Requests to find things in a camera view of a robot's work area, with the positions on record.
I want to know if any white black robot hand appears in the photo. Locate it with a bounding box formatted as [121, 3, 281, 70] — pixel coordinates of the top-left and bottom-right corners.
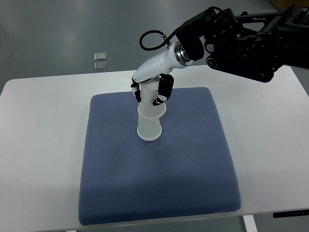
[131, 42, 193, 106]

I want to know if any blue fabric cushion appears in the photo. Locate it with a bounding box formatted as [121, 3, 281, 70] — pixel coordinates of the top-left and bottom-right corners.
[78, 87, 241, 225]

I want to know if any lower metal floor plate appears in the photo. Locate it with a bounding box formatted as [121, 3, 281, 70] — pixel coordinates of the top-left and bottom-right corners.
[94, 61, 107, 72]

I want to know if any white table leg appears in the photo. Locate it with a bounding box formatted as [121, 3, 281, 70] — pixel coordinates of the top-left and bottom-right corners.
[242, 215, 258, 232]

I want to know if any white paper cup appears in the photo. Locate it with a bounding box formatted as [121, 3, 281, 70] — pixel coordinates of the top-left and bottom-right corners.
[138, 77, 166, 119]
[137, 115, 162, 141]

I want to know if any black cable loop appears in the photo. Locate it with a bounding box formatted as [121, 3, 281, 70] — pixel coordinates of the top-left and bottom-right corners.
[140, 29, 181, 51]

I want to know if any metal floor plate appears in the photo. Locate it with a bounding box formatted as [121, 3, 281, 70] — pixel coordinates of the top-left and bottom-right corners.
[94, 61, 107, 72]
[94, 52, 107, 61]

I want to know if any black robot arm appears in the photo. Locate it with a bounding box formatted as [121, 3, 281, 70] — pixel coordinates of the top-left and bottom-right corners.
[175, 5, 309, 83]

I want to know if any cardboard box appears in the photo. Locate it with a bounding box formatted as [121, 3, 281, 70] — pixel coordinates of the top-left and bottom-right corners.
[270, 0, 309, 10]

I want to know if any white paper cup on cushion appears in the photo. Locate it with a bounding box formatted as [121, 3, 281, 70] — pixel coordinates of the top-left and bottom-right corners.
[137, 115, 162, 141]

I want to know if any upper metal floor plate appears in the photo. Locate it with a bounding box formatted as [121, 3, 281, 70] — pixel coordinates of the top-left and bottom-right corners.
[94, 52, 107, 61]

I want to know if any black table control panel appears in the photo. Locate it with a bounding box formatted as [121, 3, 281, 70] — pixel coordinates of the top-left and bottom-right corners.
[273, 209, 309, 218]

